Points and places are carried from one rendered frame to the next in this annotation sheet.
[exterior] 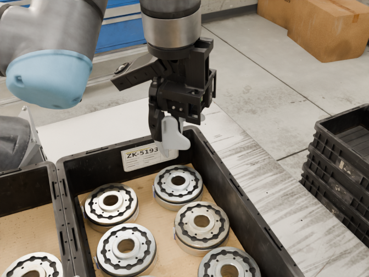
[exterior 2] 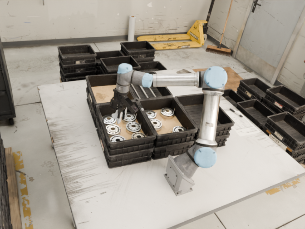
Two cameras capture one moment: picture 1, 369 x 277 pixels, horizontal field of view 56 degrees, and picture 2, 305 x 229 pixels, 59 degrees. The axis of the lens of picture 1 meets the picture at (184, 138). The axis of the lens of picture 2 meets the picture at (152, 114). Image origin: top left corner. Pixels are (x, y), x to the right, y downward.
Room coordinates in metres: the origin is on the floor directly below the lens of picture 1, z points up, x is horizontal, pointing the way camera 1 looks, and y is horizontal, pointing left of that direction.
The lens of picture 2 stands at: (1.74, 0.11, 2.03)
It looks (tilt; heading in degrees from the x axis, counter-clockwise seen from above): 37 degrees down; 176
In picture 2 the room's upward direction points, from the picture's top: 9 degrees clockwise
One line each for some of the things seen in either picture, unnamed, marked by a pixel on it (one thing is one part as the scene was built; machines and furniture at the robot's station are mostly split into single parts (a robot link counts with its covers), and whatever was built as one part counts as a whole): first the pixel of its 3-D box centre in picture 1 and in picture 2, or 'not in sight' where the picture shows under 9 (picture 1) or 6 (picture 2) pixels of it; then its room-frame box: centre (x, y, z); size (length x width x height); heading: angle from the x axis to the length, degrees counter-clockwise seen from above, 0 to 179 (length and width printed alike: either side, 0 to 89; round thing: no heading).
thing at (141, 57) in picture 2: not in sight; (136, 61); (-1.64, 0.03, 0.37); 0.40 x 0.30 x 0.45; 117
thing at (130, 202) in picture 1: (111, 202); (139, 137); (0.44, 0.14, 0.86); 0.10 x 0.10 x 0.01
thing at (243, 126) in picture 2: not in sight; (238, 122); (-0.06, 0.98, 0.70); 0.33 x 0.23 x 0.01; 27
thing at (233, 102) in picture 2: not in sight; (228, 106); (-0.96, 1.22, 0.26); 0.40 x 0.30 x 0.23; 27
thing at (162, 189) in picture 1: (178, 182); (117, 141); (0.50, 0.01, 0.86); 0.10 x 0.10 x 0.01
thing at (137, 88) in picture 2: not in sight; (145, 90); (-0.12, 0.16, 0.87); 0.40 x 0.30 x 0.11; 22
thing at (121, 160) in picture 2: not in sight; (123, 138); (0.37, 0.04, 0.76); 0.40 x 0.30 x 0.12; 22
